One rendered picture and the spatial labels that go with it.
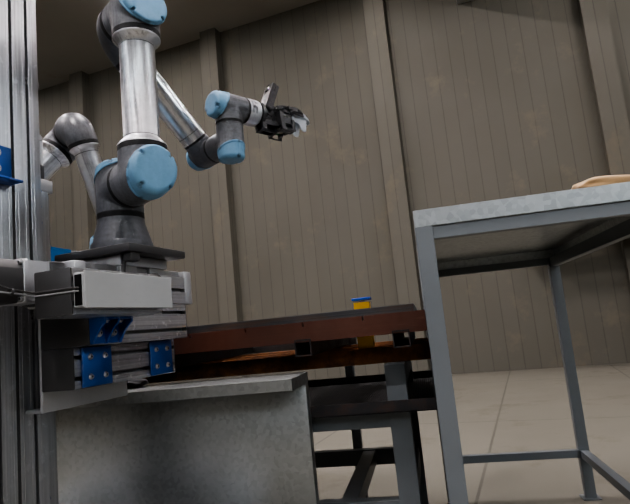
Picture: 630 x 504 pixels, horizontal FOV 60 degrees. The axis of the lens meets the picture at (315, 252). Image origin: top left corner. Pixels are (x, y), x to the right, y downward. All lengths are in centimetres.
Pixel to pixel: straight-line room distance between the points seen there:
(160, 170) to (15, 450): 68
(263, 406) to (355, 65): 780
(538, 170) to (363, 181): 247
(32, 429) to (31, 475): 10
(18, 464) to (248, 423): 61
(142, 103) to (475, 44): 766
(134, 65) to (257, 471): 114
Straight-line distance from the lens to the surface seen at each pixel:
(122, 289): 116
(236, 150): 152
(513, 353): 794
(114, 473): 188
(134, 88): 142
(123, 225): 142
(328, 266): 843
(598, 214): 136
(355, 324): 162
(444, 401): 129
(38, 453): 144
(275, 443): 167
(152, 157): 133
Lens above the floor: 80
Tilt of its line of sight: 8 degrees up
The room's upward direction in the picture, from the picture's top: 6 degrees counter-clockwise
